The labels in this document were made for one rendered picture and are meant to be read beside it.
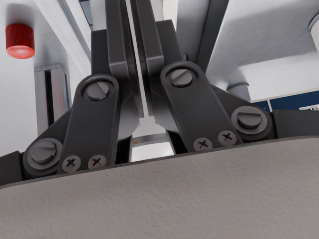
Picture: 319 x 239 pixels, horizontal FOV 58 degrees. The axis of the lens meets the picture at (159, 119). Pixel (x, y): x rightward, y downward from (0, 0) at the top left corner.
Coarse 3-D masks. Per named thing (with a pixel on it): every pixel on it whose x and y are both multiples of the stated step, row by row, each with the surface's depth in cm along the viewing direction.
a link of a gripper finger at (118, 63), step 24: (120, 0) 10; (120, 24) 9; (96, 48) 10; (120, 48) 8; (96, 72) 9; (120, 72) 8; (120, 120) 9; (48, 144) 7; (120, 144) 9; (48, 168) 7
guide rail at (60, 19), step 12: (36, 0) 15; (48, 0) 15; (60, 0) 16; (48, 12) 16; (60, 12) 16; (60, 24) 17; (72, 24) 18; (60, 36) 18; (72, 36) 18; (72, 48) 20; (84, 48) 21; (84, 60) 22; (84, 72) 23
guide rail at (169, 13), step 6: (162, 0) 24; (168, 0) 24; (174, 0) 24; (162, 6) 25; (168, 6) 25; (174, 6) 25; (168, 12) 25; (174, 12) 26; (168, 18) 26; (174, 18) 26; (174, 24) 27
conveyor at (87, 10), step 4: (80, 0) 27; (84, 0) 27; (88, 0) 27; (84, 4) 28; (88, 4) 28; (84, 8) 28; (88, 8) 28; (84, 12) 29; (88, 12) 29; (88, 16) 29; (88, 20) 30; (92, 24) 31; (92, 28) 31
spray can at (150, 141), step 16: (96, 0) 19; (128, 0) 18; (96, 16) 19; (128, 16) 18; (160, 16) 19; (144, 96) 16; (144, 112) 16; (144, 128) 16; (160, 128) 16; (144, 144) 16; (160, 144) 16
